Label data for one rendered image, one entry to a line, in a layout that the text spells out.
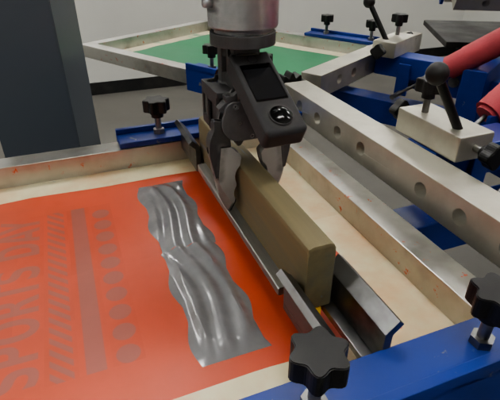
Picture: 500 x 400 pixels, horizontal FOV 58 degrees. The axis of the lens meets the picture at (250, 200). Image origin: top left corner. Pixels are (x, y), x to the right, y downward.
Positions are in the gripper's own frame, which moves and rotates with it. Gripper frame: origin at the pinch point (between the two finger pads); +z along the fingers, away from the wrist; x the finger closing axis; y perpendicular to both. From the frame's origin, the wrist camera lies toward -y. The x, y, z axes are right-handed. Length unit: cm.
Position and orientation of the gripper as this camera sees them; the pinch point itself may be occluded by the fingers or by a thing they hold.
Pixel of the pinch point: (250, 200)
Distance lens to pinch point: 56.9
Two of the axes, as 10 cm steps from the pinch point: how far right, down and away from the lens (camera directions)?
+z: 0.0, 8.6, 5.2
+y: -3.6, -4.8, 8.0
